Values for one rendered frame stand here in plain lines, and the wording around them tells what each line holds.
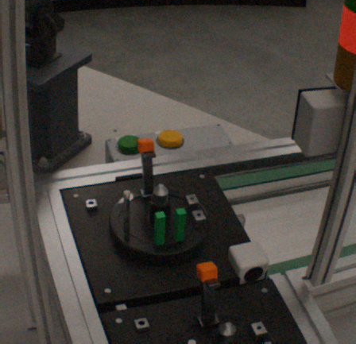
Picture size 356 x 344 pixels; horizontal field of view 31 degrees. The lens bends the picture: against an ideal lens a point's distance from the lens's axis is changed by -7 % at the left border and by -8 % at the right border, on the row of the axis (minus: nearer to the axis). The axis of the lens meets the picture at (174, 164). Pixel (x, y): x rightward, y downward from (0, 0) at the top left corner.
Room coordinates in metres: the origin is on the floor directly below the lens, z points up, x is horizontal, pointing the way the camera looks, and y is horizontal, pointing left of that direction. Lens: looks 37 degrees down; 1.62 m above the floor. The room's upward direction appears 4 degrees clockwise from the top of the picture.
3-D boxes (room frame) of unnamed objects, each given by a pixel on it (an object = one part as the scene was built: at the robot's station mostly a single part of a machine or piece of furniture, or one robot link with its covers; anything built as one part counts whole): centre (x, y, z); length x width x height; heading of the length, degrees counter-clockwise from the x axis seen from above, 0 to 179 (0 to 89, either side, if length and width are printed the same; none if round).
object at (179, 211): (0.66, -0.01, 1.01); 0.01 x 0.01 x 0.05; 20
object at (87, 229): (0.70, 0.02, 0.96); 0.24 x 0.24 x 0.02; 20
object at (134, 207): (0.70, 0.02, 0.98); 0.14 x 0.14 x 0.02
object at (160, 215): (0.65, 0.01, 1.01); 0.01 x 0.01 x 0.05; 20
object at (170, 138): (0.93, 0.01, 0.96); 0.04 x 0.04 x 0.02
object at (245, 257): (0.64, -0.11, 0.97); 0.05 x 0.05 x 0.04; 20
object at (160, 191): (0.70, 0.02, 1.04); 0.02 x 0.02 x 0.03
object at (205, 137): (0.93, 0.01, 0.93); 0.21 x 0.07 x 0.06; 110
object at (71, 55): (1.03, 0.26, 0.96); 0.15 x 0.15 x 0.20; 58
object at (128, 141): (0.91, 0.07, 0.96); 0.04 x 0.04 x 0.02
